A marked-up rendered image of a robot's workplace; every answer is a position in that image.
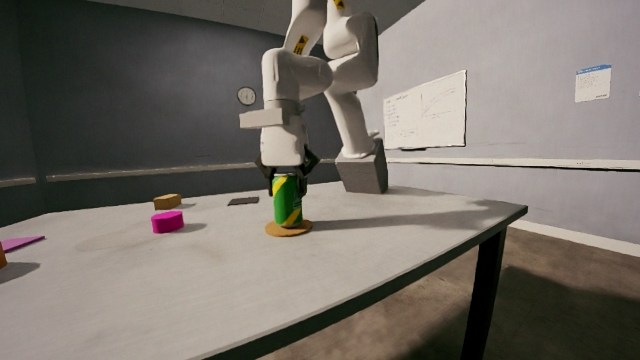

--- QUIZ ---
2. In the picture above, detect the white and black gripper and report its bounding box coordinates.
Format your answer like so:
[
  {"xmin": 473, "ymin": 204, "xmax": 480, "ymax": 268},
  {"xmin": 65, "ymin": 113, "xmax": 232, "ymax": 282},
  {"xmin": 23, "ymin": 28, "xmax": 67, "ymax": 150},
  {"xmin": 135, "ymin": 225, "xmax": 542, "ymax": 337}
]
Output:
[{"xmin": 255, "ymin": 114, "xmax": 320, "ymax": 198}]

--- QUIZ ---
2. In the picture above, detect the magenta short cylinder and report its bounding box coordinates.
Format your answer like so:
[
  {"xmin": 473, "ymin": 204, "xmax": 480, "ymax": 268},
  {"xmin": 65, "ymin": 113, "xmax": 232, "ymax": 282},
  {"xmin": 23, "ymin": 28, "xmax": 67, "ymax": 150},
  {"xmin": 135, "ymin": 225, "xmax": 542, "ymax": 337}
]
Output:
[{"xmin": 151, "ymin": 211, "xmax": 184, "ymax": 234}]

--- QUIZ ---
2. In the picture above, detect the green and yellow drink can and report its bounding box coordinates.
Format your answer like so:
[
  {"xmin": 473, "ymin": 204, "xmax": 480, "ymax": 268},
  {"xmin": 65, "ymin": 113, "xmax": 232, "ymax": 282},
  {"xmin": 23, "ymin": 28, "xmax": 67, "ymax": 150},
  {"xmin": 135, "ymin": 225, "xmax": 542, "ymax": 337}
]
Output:
[{"xmin": 272, "ymin": 172, "xmax": 303, "ymax": 228}]

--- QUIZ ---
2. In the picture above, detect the round cork coaster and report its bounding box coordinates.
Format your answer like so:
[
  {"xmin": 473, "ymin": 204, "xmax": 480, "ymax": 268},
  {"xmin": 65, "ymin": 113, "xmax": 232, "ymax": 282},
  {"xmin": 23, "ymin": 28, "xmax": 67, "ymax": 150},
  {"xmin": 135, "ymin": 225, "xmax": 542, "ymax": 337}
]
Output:
[{"xmin": 265, "ymin": 218, "xmax": 312, "ymax": 237}]

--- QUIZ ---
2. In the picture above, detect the dark grey square tile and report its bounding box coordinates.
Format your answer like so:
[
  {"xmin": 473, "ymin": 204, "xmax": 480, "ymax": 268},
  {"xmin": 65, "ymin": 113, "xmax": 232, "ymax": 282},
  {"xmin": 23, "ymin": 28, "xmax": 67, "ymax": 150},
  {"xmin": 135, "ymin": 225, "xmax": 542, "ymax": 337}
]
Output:
[{"xmin": 227, "ymin": 196, "xmax": 259, "ymax": 206}]

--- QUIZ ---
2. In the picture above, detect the pink square block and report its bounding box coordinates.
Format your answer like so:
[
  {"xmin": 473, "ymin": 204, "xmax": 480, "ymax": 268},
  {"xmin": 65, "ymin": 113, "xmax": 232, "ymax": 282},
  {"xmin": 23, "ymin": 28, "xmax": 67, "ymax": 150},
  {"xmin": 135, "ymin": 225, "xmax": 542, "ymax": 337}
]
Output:
[{"xmin": 1, "ymin": 236, "xmax": 45, "ymax": 253}]

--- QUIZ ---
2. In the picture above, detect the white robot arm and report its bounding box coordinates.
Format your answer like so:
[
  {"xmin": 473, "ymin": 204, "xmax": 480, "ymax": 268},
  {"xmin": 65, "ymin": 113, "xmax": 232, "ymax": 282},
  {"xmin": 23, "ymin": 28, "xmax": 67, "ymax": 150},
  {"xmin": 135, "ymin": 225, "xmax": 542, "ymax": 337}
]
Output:
[{"xmin": 240, "ymin": 0, "xmax": 380, "ymax": 160}]

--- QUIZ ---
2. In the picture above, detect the orange cylinder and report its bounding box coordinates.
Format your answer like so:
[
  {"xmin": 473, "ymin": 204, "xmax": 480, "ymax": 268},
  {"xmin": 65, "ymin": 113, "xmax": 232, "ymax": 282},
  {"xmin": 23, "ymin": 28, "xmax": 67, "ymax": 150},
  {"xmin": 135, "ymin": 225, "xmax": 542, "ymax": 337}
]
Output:
[{"xmin": 0, "ymin": 240, "xmax": 8, "ymax": 269}]

